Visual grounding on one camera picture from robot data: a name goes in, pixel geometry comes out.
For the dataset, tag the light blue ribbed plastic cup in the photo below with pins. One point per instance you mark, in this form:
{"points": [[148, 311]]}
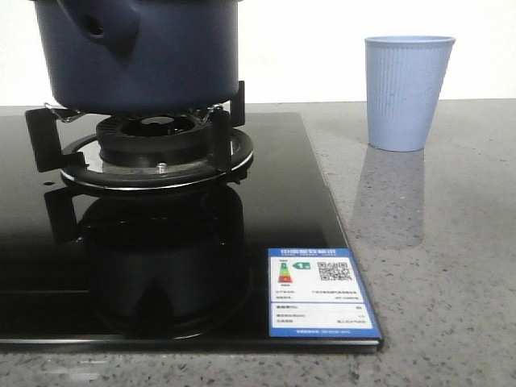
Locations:
{"points": [[404, 77]]}

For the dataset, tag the black pot support grate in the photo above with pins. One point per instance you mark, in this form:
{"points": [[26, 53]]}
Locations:
{"points": [[228, 159]]}

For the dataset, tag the black round gas burner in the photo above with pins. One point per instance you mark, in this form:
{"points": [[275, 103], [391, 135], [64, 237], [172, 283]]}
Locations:
{"points": [[146, 142]]}

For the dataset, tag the blue energy label sticker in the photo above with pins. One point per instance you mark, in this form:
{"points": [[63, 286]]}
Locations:
{"points": [[317, 293]]}

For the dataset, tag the black glass gas stove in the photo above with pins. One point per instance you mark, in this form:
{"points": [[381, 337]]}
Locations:
{"points": [[176, 272]]}

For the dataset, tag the dark blue cooking pot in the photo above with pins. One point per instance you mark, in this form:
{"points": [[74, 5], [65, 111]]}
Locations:
{"points": [[136, 57]]}

